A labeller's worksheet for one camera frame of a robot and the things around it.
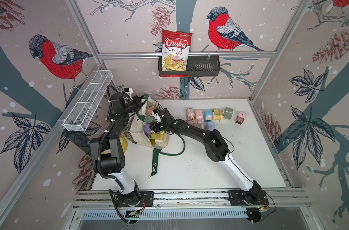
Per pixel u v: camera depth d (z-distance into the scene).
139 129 0.84
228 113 1.04
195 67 1.07
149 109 0.97
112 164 0.48
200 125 0.98
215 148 0.61
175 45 0.83
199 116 1.01
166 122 0.78
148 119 0.99
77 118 0.71
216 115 1.06
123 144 0.90
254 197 0.63
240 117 1.02
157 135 0.94
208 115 1.03
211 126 0.95
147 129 0.95
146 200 0.73
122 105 0.71
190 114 1.03
